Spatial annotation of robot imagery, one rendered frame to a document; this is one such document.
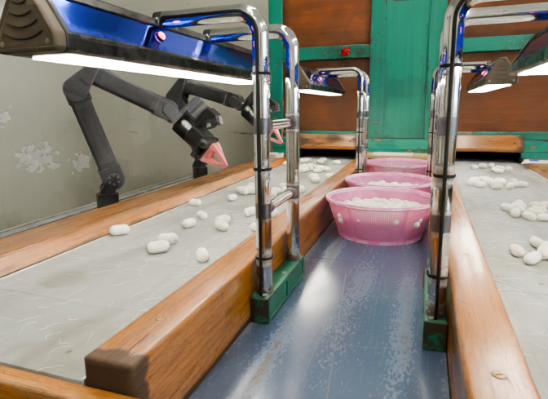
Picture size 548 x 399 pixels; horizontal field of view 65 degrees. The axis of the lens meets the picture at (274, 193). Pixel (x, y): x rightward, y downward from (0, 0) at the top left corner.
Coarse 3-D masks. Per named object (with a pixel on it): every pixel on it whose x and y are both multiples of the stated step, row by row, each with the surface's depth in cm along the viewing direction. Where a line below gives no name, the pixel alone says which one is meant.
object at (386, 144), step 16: (272, 144) 221; (368, 144) 205; (384, 144) 202; (400, 144) 200; (416, 144) 198; (528, 144) 183; (544, 144) 181; (464, 160) 199; (480, 160) 199; (496, 160) 198; (512, 160) 197
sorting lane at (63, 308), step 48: (96, 240) 82; (144, 240) 82; (192, 240) 82; (240, 240) 82; (0, 288) 61; (48, 288) 60; (96, 288) 60; (144, 288) 60; (0, 336) 48; (48, 336) 48; (96, 336) 47
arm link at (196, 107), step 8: (168, 104) 127; (192, 104) 132; (200, 104) 132; (168, 112) 127; (176, 112) 128; (184, 112) 130; (192, 112) 132; (200, 112) 132; (168, 120) 134; (176, 120) 128
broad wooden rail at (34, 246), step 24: (240, 168) 162; (168, 192) 117; (192, 192) 120; (72, 216) 91; (96, 216) 91; (120, 216) 92; (144, 216) 98; (0, 240) 75; (24, 240) 75; (48, 240) 75; (72, 240) 79; (0, 264) 66; (24, 264) 69
